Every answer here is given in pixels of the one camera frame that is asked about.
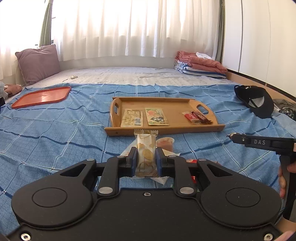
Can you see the folded blue striped blanket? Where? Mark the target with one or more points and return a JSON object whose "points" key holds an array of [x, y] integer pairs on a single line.
{"points": [[198, 73]]}

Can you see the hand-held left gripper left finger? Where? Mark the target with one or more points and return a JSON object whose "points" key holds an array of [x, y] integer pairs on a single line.
{"points": [[133, 160]]}

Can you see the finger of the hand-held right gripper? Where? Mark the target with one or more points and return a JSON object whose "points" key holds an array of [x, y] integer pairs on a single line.
{"points": [[240, 139]]}

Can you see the white quilted mattress pad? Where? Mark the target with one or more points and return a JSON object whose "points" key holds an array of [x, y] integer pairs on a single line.
{"points": [[138, 75]]}

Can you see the purple pillow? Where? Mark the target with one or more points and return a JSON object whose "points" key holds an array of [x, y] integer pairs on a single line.
{"points": [[38, 64]]}

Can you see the small white cloth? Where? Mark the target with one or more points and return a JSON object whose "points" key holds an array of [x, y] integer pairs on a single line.
{"points": [[203, 55]]}

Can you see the brown nut bar packet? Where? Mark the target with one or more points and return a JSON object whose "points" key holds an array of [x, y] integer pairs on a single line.
{"points": [[202, 117]]}

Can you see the clear gold-trimmed cracker packet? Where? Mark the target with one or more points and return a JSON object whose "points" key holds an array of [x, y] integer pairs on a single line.
{"points": [[145, 150]]}

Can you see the cream pastry packet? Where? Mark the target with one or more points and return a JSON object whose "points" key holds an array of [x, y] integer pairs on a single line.
{"points": [[167, 153]]}

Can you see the yellow pouch with black label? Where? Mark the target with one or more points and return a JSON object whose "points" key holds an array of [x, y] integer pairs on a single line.
{"points": [[156, 115]]}

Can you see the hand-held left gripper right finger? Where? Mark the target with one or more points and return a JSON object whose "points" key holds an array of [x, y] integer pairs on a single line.
{"points": [[160, 162]]}

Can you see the shiny red snack packet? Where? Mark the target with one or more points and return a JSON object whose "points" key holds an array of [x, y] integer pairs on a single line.
{"points": [[191, 160]]}

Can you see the folded pink blanket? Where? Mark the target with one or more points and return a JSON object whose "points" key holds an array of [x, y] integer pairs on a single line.
{"points": [[208, 63]]}

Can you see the pink-red small snack packet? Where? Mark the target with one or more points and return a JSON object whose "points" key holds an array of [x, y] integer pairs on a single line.
{"points": [[190, 116]]}

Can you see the wooden bed frame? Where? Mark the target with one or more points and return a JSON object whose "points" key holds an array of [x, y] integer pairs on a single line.
{"points": [[254, 81]]}

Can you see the black cap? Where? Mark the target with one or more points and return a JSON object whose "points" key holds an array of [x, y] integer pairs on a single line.
{"points": [[267, 111]]}

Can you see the pink cloth bundle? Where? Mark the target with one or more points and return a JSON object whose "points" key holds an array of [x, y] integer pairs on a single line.
{"points": [[13, 89]]}

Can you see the white sheer curtain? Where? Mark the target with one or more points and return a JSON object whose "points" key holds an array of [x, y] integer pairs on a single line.
{"points": [[115, 27]]}

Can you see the green curtain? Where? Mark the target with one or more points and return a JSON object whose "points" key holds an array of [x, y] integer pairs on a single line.
{"points": [[45, 30], [221, 34]]}

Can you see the white wardrobe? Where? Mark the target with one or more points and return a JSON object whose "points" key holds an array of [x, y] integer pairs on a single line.
{"points": [[266, 41]]}

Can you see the person's right hand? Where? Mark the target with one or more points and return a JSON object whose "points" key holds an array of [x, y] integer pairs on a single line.
{"points": [[282, 180]]}

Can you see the beige snack pouch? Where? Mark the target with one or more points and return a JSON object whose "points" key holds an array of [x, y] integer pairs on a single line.
{"points": [[130, 118]]}

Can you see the red plastic tray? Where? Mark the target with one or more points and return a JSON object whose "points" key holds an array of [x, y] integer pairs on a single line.
{"points": [[41, 97]]}

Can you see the orange jelly cup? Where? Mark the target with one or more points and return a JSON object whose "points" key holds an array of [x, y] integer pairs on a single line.
{"points": [[165, 143]]}

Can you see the blue plaid bed sheet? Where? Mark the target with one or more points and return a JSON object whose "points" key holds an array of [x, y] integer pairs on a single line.
{"points": [[57, 139]]}

